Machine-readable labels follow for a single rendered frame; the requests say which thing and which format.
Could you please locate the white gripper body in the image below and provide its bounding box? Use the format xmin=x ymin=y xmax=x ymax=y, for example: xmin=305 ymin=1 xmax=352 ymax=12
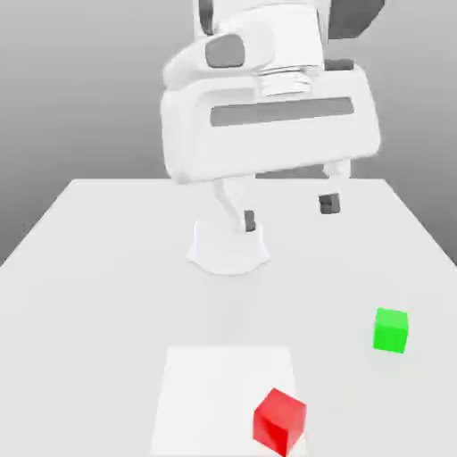
xmin=159 ymin=68 xmax=382 ymax=184

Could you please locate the small green cube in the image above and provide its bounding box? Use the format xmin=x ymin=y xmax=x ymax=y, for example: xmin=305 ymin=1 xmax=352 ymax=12
xmin=372 ymin=307 xmax=409 ymax=355

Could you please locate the small red cube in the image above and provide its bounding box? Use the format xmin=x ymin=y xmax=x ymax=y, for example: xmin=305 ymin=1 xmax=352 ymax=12
xmin=252 ymin=387 xmax=308 ymax=457

